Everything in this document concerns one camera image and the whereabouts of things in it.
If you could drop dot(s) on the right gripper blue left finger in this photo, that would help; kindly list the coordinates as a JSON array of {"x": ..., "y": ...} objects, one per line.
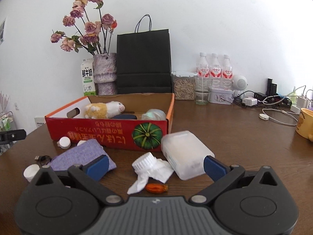
[{"x": 95, "y": 169}]

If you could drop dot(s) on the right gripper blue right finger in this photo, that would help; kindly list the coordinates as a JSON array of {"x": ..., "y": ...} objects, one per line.
[{"x": 216, "y": 170}]

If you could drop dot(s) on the purple knitted cloth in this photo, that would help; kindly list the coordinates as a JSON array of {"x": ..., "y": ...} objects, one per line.
[{"x": 81, "y": 154}]

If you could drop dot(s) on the frosted plastic storage box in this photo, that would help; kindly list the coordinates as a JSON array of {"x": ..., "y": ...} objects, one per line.
[{"x": 185, "y": 153}]

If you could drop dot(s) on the small white round cup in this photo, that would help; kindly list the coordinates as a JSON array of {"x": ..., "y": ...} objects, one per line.
[{"x": 30, "y": 172}]

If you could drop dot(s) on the white ribbed bottle cap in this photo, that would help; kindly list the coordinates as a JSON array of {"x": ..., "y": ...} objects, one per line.
[{"x": 144, "y": 163}]

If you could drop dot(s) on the white tissue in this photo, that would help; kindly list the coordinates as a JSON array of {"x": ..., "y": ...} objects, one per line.
[{"x": 161, "y": 171}]

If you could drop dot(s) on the navy blue zip pouch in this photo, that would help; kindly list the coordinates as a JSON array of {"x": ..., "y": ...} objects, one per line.
[{"x": 126, "y": 117}]

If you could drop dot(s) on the white yellow plush hamster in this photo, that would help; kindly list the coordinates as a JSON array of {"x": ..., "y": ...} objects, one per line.
[{"x": 103, "y": 110}]

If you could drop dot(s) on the translucent plastic bag ball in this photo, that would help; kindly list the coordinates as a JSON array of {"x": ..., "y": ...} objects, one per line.
[{"x": 154, "y": 114}]

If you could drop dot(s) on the small white lidded jar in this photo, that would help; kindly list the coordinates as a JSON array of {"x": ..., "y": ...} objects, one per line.
[{"x": 64, "y": 142}]

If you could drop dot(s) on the red pumpkin cardboard box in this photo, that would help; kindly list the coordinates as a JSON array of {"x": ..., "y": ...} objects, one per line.
[{"x": 137, "y": 135}]

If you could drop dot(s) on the white printed tin box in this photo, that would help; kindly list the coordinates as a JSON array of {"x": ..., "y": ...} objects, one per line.
[{"x": 220, "y": 96}]

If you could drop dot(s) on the white charger plug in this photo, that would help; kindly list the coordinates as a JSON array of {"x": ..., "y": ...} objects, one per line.
[{"x": 249, "y": 101}]

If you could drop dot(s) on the clear drinking glass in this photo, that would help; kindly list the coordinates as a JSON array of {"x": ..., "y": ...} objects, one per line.
[{"x": 202, "y": 90}]

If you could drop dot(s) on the white round speaker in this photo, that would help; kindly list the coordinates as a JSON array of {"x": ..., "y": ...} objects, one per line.
[{"x": 239, "y": 84}]

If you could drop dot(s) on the middle water bottle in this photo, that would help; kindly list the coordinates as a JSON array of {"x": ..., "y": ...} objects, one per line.
[{"x": 215, "y": 71}]

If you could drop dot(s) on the water bottle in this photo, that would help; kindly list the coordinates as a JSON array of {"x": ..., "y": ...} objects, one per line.
[
  {"x": 227, "y": 73},
  {"x": 215, "y": 71},
  {"x": 203, "y": 68}
]

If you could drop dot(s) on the right water bottle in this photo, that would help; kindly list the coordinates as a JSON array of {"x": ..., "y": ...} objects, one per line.
[{"x": 227, "y": 73}]

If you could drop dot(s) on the clear jar of seeds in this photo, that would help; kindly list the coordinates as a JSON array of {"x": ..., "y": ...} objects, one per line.
[{"x": 183, "y": 85}]

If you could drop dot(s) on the black power strip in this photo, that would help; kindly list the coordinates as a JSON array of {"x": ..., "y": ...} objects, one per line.
[{"x": 276, "y": 100}]

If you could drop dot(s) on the black upright device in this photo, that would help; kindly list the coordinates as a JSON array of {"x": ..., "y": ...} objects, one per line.
[{"x": 271, "y": 88}]

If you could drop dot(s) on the yellow mug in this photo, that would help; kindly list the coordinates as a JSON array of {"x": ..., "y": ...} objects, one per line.
[{"x": 304, "y": 126}]

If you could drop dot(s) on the white green milk carton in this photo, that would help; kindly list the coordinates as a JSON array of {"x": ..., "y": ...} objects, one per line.
[{"x": 89, "y": 88}]

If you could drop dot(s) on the left water bottle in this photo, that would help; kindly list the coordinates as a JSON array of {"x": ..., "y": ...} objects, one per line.
[{"x": 203, "y": 68}]

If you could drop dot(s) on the purple textured vase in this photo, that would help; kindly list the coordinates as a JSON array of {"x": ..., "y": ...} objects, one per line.
[{"x": 105, "y": 73}]

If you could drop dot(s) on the black paper shopping bag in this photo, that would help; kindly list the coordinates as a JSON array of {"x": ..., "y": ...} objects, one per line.
[{"x": 144, "y": 61}]

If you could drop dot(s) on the dried pink rose bouquet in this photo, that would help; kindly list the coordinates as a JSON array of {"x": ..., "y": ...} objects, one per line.
[{"x": 93, "y": 36}]

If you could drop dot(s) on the metal wire shelf rack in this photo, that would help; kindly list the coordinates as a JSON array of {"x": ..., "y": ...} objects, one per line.
[{"x": 7, "y": 123}]

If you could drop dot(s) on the wall poster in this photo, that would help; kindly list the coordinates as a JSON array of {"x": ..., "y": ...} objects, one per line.
[{"x": 2, "y": 31}]

